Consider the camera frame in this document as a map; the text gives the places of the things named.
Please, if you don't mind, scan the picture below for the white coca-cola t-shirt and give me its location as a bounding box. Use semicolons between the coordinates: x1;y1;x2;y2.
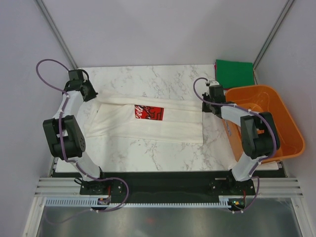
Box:
84;90;203;145

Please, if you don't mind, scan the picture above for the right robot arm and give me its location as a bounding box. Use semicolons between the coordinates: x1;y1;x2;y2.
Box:
202;93;280;195

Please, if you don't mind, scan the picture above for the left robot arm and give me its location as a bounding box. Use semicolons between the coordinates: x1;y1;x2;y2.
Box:
42;80;108;194

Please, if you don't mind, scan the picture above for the folded green t-shirt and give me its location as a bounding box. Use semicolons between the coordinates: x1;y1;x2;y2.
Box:
216;59;255;89

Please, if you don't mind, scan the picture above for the folded red t-shirt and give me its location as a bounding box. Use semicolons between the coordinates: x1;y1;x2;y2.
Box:
213;62;219;85

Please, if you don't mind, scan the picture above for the orange plastic basket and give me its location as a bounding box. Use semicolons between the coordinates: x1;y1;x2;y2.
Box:
225;85;305;163

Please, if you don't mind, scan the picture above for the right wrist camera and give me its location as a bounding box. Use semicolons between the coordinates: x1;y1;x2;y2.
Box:
205;80;226;103

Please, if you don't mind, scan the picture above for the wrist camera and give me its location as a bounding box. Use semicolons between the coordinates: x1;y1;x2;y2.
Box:
68;69;89;81
205;80;226;103

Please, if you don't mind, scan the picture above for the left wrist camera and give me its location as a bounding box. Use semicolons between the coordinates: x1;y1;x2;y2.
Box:
68;69;89;81

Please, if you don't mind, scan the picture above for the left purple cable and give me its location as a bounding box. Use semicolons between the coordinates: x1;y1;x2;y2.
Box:
36;59;130;225

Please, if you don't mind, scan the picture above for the purple cable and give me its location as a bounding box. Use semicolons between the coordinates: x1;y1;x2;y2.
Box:
36;59;130;225
193;78;277;214

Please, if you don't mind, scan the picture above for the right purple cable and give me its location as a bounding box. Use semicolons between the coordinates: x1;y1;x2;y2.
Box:
193;78;277;214

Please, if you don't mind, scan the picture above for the left aluminium frame post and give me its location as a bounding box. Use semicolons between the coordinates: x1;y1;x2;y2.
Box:
34;0;78;69

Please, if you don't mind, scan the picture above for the aluminium frame post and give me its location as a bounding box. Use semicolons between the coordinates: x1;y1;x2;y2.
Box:
253;0;296;70
34;0;78;69

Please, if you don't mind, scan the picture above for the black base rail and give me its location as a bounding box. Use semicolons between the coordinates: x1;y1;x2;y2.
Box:
75;171;255;203

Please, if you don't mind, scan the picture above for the white slotted cable duct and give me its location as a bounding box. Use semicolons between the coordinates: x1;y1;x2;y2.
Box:
45;196;243;208

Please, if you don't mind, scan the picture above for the right aluminium frame post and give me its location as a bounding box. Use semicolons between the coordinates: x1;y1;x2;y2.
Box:
253;0;296;70

